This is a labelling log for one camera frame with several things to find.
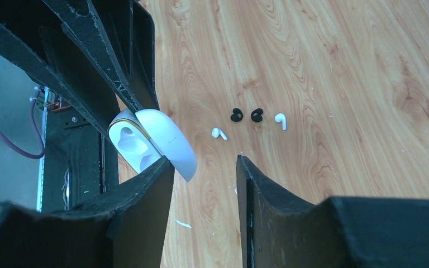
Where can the black ear hook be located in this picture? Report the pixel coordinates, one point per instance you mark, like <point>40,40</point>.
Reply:
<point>257,115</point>
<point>237,115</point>

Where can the black ear hook lower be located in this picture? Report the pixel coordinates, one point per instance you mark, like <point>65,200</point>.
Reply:
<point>237,115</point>

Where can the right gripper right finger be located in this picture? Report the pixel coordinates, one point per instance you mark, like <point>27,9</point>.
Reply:
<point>280,229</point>

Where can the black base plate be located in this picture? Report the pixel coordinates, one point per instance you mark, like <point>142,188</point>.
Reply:
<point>79,163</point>

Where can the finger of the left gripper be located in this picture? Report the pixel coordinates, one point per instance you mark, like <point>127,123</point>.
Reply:
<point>104,50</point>
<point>32,39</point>

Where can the black ear hook upper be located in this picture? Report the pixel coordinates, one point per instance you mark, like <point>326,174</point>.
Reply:
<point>257,115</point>

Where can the white earbud charging case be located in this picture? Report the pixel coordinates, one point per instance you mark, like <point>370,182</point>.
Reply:
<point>149,134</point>

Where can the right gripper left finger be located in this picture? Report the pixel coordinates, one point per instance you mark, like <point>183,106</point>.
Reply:
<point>124,227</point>

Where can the white earbud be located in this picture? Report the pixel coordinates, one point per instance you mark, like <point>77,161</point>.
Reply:
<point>281,118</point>
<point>217,132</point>

